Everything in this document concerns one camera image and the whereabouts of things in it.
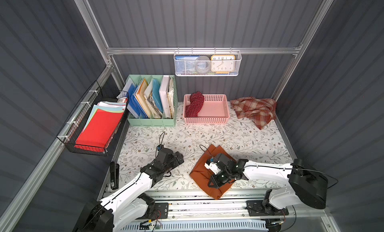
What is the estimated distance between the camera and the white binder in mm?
955

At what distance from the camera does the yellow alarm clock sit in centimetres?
89

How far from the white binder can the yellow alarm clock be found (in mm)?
319
